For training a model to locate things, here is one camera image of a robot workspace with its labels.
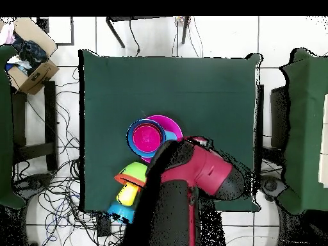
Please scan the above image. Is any blue cup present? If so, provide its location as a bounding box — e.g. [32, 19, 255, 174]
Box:
[163, 129, 178, 142]

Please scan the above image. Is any large pink bowl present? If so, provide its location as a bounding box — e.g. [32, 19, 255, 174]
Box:
[140, 115, 183, 163]

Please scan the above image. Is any green bowl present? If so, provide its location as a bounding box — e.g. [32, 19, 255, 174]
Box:
[119, 161, 149, 181]

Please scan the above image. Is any large blue bowl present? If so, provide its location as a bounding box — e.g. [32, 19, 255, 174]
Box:
[127, 119, 168, 158]

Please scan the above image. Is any large orange bowl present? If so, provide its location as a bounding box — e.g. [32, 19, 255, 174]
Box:
[113, 172, 147, 188]

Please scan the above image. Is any yellow cup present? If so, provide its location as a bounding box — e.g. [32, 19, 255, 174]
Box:
[116, 182, 141, 207]

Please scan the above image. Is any small blue bowl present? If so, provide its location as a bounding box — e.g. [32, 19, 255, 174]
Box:
[106, 201, 136, 224]

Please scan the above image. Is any dark green tablecloth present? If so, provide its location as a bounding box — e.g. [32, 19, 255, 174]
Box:
[78, 49, 263, 213]

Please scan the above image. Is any black box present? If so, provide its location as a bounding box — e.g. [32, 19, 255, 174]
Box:
[270, 85, 290, 149]

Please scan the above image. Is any green cloth covered table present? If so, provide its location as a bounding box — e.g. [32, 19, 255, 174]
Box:
[0, 44, 26, 209]
[277, 47, 328, 215]

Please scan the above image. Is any beige board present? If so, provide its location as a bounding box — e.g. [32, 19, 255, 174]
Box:
[318, 94, 328, 188]

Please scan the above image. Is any black power strip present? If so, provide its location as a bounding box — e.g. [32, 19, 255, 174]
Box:
[96, 213, 112, 238]

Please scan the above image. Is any black bench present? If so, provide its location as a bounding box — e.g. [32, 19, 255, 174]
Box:
[11, 80, 59, 172]

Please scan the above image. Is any cardboard box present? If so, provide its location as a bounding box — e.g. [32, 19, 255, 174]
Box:
[5, 17, 60, 95]

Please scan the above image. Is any dark clothes bundle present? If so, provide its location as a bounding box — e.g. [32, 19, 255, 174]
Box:
[11, 31, 49, 76]

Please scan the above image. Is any tangle of floor cables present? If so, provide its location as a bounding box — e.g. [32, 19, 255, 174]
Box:
[11, 66, 129, 246]

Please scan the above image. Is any black metal table frame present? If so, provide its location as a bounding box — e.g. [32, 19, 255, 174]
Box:
[105, 15, 192, 49]

